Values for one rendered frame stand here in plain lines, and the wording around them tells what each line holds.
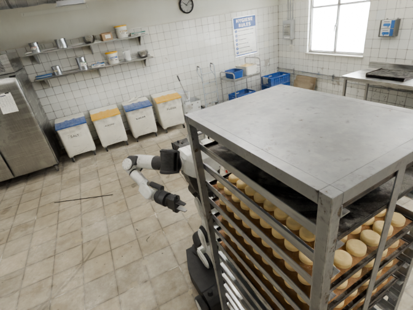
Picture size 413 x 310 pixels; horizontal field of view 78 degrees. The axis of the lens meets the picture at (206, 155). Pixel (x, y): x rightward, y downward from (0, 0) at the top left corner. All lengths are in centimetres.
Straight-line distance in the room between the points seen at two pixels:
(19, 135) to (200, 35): 406
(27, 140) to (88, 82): 162
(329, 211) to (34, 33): 565
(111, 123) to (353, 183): 505
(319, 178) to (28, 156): 507
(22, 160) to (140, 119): 215
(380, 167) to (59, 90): 566
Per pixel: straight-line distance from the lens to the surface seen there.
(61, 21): 581
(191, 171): 158
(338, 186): 54
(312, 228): 65
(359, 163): 62
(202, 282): 243
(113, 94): 593
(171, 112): 558
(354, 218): 71
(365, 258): 87
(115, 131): 545
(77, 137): 544
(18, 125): 517
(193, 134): 98
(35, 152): 530
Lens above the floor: 213
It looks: 28 degrees down
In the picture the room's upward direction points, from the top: 9 degrees counter-clockwise
